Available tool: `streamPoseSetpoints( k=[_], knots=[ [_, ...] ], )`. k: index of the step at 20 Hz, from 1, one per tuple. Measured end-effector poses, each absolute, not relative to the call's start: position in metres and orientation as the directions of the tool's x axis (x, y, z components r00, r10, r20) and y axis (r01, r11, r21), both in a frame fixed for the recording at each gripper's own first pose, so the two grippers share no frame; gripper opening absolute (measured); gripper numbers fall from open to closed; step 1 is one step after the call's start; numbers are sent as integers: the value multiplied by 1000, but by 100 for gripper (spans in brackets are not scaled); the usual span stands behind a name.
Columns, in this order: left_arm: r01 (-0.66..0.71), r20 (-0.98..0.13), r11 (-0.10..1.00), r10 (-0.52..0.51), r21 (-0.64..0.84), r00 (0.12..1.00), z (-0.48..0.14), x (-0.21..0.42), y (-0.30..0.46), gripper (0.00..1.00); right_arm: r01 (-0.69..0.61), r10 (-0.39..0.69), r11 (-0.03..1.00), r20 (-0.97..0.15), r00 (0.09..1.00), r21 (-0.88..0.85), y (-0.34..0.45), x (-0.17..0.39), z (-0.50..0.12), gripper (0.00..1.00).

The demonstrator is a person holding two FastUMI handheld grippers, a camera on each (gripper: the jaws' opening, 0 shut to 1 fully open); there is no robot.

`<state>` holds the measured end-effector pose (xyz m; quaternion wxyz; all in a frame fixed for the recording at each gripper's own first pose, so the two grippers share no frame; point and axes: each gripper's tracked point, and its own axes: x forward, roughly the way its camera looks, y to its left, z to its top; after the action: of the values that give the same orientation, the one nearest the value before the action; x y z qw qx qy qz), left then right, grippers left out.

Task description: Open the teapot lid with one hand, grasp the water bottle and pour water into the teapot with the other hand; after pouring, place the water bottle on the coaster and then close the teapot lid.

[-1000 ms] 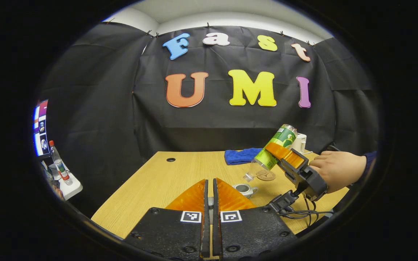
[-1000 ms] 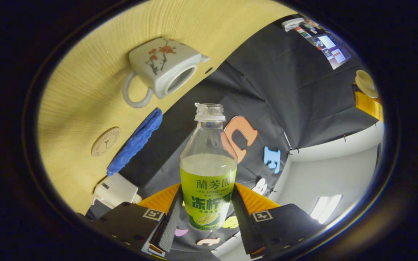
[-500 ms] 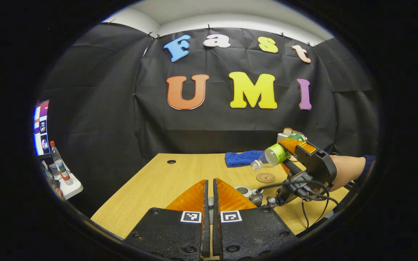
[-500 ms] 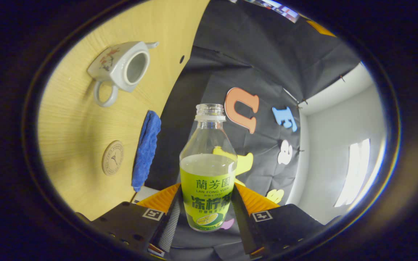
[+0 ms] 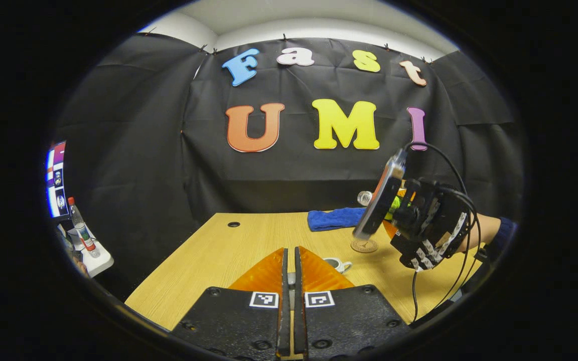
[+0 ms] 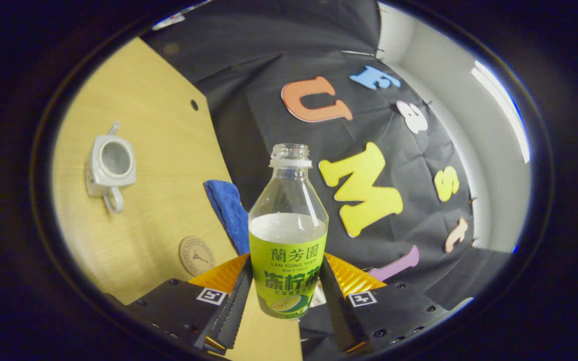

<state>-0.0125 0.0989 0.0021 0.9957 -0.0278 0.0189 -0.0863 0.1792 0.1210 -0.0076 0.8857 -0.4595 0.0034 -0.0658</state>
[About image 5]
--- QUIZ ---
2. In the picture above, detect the white side table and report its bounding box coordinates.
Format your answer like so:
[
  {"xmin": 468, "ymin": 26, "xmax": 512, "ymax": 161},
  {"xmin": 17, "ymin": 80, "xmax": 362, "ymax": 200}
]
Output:
[{"xmin": 61, "ymin": 226, "xmax": 114, "ymax": 278}]

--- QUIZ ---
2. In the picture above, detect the blue towel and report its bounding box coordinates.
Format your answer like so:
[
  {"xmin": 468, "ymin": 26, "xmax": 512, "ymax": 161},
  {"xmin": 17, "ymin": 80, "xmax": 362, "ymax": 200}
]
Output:
[{"xmin": 307, "ymin": 207, "xmax": 367, "ymax": 232}]

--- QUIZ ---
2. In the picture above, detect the black backdrop cloth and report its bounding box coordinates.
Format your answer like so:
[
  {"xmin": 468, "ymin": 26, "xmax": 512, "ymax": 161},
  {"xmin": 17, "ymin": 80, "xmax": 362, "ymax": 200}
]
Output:
[{"xmin": 56, "ymin": 33, "xmax": 523, "ymax": 284}]

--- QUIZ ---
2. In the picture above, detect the red cap plastic bottle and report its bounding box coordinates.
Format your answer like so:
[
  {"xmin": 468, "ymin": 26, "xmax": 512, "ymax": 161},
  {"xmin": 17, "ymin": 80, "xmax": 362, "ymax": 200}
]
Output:
[{"xmin": 67, "ymin": 197, "xmax": 100, "ymax": 259}]

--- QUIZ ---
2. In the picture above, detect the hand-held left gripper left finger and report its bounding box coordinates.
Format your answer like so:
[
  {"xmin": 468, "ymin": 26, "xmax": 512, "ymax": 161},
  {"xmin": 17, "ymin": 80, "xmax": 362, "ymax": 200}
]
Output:
[{"xmin": 171, "ymin": 248, "xmax": 291, "ymax": 361}]

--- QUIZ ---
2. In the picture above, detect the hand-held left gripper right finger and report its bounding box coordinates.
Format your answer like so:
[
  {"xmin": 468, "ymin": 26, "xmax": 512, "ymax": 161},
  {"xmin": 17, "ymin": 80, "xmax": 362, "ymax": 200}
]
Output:
[{"xmin": 294, "ymin": 246, "xmax": 412, "ymax": 361}]

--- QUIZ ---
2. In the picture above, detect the round wooden coaster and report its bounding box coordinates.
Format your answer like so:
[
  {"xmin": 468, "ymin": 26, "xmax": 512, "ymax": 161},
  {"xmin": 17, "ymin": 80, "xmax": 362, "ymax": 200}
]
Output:
[{"xmin": 350, "ymin": 238, "xmax": 379, "ymax": 254}]

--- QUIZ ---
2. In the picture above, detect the green label water bottle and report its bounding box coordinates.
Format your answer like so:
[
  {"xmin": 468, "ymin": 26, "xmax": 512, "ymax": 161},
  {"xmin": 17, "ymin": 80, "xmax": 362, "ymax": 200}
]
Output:
[{"xmin": 357, "ymin": 190, "xmax": 405, "ymax": 222}]

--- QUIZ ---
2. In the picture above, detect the white teacup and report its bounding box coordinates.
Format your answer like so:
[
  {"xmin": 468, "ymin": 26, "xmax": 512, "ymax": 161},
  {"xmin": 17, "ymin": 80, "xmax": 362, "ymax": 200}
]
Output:
[{"xmin": 323, "ymin": 257, "xmax": 353, "ymax": 274}]

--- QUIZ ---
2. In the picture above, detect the computer monitor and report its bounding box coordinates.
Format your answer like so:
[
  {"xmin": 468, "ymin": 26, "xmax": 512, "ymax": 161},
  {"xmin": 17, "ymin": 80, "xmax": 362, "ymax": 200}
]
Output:
[{"xmin": 46, "ymin": 141, "xmax": 67, "ymax": 219}]

